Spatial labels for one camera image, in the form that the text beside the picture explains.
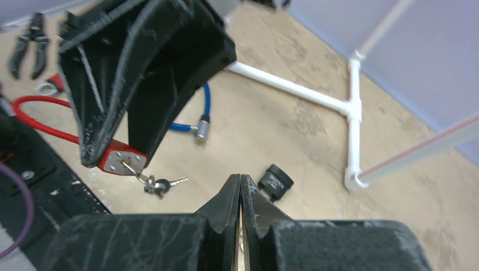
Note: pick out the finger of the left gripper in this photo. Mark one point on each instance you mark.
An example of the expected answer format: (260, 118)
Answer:
(194, 55)
(103, 54)

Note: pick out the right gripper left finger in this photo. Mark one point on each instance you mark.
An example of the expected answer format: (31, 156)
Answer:
(204, 240)

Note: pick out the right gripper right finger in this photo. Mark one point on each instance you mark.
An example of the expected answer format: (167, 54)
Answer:
(274, 241)

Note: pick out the small silver key pair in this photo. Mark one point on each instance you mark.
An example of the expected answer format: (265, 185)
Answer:
(151, 185)

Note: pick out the blue cable lock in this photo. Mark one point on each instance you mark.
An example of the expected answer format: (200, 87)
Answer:
(201, 130)

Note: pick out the black padlock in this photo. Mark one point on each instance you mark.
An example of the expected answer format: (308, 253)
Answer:
(275, 182)

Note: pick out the red handled adjustable wrench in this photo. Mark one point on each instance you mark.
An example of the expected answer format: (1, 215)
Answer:
(50, 87)

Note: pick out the white PVC pipe frame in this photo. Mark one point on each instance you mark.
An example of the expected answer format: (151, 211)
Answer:
(355, 179)

